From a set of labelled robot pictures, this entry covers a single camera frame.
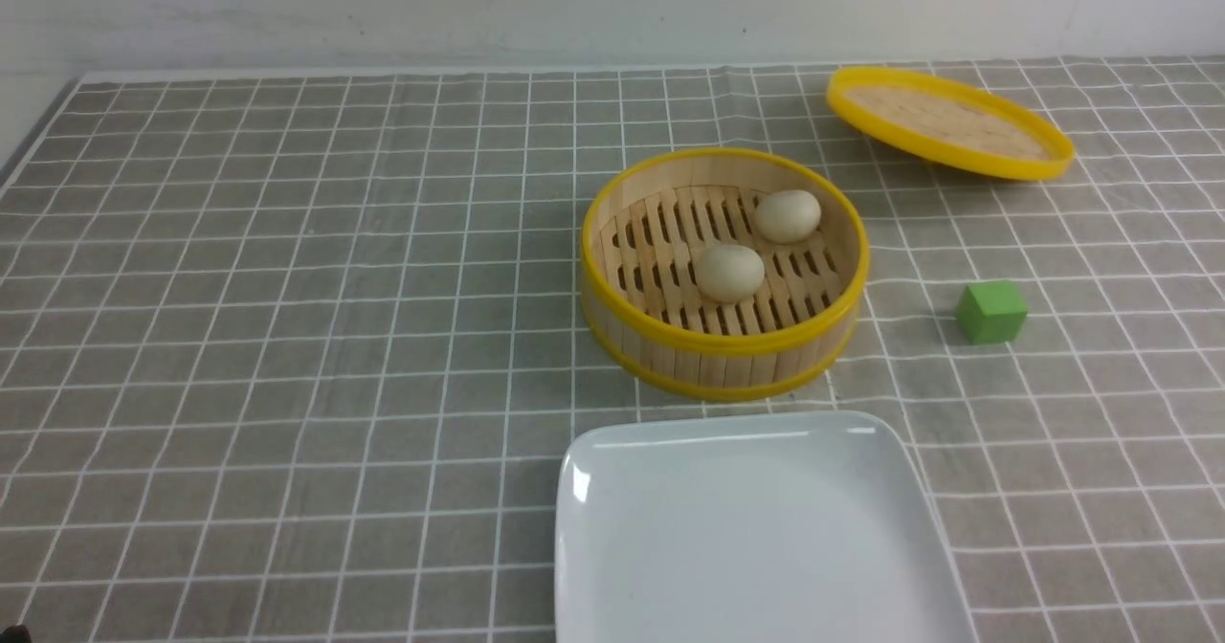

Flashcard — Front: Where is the white steamed bun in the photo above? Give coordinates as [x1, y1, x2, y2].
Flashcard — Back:
[692, 245, 766, 304]
[753, 189, 822, 245]

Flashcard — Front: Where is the white square plate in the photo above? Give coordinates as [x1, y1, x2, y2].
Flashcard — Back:
[554, 410, 975, 642]

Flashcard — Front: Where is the yellow bamboo steamer basket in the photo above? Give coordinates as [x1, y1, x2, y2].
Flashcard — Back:
[579, 147, 870, 402]

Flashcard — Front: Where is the grey checkered tablecloth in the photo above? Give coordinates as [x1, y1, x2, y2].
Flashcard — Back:
[1, 58, 1224, 642]

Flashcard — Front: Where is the green cube block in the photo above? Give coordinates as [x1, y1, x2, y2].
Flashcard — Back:
[956, 280, 1029, 345]

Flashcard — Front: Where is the yellow bamboo steamer lid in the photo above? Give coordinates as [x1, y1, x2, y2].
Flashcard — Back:
[826, 66, 1077, 181]

